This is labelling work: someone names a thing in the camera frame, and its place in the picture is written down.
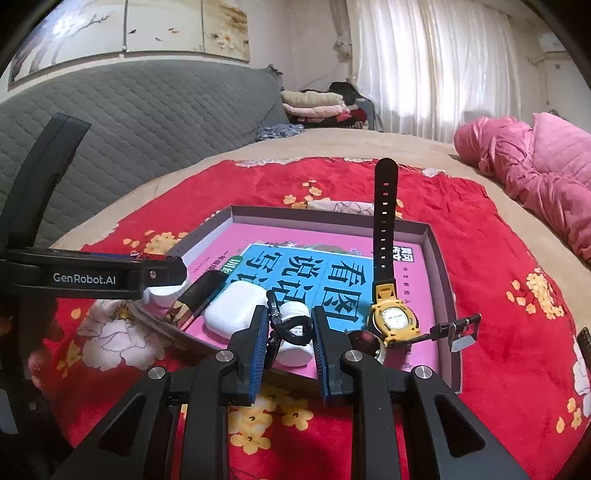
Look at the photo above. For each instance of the white plastic bottle cap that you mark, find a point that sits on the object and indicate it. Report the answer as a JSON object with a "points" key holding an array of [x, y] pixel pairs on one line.
{"points": [[164, 296]]}

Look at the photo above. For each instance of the white earbuds case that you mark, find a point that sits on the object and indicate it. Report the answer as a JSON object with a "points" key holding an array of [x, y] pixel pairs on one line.
{"points": [[232, 309]]}

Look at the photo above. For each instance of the grey cardboard box tray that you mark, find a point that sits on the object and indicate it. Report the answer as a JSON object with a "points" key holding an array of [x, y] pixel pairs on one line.
{"points": [[325, 221]]}

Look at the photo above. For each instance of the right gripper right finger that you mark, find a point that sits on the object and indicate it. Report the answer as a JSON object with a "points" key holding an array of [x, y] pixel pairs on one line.
{"points": [[405, 424]]}

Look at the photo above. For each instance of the wall painting panels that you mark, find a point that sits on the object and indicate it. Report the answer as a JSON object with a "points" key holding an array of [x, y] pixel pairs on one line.
{"points": [[77, 30]]}

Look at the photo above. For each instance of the white sheer curtain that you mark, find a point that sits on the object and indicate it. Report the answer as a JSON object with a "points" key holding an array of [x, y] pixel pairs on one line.
{"points": [[431, 66]]}

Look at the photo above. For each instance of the white air conditioner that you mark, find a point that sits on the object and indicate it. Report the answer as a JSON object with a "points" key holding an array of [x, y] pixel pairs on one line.
{"points": [[550, 43]]}

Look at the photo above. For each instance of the grey quilted headboard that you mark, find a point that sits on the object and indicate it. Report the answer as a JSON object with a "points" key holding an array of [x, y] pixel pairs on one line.
{"points": [[147, 119]]}

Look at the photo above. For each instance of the pink blue children's book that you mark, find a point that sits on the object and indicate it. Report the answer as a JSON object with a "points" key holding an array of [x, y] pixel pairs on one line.
{"points": [[333, 270]]}

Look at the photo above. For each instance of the person's left hand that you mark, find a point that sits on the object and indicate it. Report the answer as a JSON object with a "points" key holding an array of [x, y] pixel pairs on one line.
{"points": [[40, 359]]}

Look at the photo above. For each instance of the glass jar gold rim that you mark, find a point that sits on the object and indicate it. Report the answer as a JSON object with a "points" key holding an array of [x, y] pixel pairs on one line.
{"points": [[369, 343]]}

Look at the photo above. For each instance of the stack of folded clothes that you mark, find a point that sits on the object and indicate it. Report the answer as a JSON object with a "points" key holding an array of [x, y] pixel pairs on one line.
{"points": [[341, 106]]}

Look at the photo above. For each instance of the white medicine bottle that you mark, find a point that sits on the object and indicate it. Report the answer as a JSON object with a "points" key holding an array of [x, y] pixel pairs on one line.
{"points": [[293, 352]]}

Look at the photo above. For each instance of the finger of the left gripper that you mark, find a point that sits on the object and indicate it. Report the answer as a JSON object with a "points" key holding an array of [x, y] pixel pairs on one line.
{"points": [[161, 271]]}

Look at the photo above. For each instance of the pink quilted comforter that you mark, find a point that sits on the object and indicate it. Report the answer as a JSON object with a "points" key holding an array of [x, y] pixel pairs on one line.
{"points": [[544, 167]]}

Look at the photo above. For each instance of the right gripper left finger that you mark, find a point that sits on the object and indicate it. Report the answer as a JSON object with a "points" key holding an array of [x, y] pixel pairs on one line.
{"points": [[135, 439]]}

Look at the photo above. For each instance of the yellow black wrist watch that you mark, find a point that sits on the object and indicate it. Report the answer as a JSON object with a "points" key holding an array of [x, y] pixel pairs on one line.
{"points": [[393, 319]]}

